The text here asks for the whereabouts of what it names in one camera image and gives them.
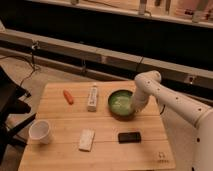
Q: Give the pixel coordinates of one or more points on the white remote control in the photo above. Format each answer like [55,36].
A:
[92,98]

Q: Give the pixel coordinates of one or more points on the green ceramic bowl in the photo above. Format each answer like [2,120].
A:
[119,103]

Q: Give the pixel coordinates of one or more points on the black smartphone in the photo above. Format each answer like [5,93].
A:
[129,137]

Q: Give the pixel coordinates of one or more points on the orange carrot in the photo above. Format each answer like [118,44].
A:
[68,97]

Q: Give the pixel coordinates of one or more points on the white paper cup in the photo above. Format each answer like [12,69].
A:
[40,131]

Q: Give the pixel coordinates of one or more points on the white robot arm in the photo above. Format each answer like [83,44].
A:
[196,113]

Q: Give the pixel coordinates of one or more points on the white rectangular box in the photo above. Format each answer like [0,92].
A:
[86,140]

